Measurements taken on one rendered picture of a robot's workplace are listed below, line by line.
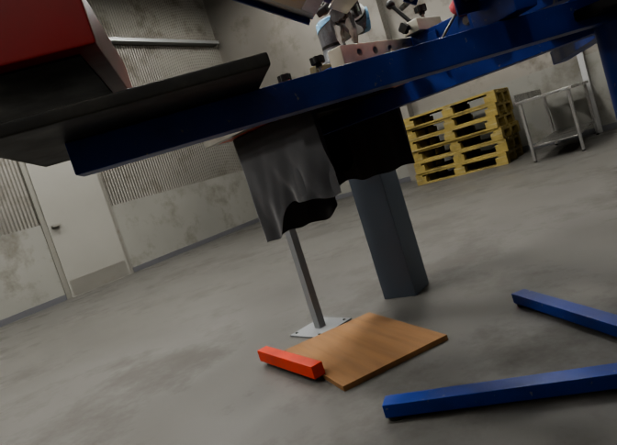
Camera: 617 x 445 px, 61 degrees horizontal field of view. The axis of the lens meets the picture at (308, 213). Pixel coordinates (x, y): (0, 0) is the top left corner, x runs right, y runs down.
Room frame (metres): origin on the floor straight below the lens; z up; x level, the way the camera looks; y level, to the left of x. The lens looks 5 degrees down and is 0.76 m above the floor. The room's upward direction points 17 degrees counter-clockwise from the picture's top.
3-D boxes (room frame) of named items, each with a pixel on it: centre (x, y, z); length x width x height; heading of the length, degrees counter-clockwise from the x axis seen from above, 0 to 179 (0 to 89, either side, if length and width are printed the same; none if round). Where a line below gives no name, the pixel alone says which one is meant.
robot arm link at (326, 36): (2.66, -0.37, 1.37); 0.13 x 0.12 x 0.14; 77
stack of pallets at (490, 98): (7.87, -2.55, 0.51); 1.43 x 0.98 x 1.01; 54
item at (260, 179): (1.90, 0.03, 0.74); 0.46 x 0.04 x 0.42; 40
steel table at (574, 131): (6.78, -3.48, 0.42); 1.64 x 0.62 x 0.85; 144
